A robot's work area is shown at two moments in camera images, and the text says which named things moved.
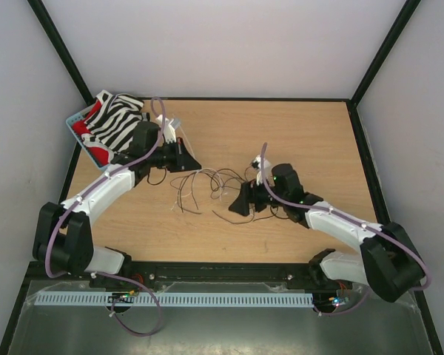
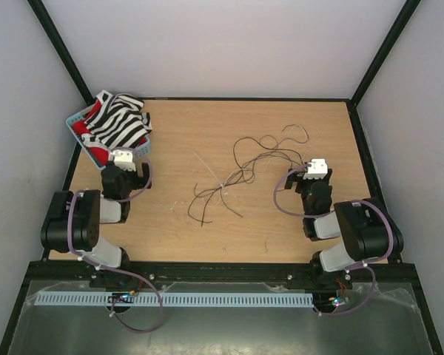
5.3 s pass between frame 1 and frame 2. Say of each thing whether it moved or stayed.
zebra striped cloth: stayed
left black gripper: moved
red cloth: stayed
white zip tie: moved
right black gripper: moved
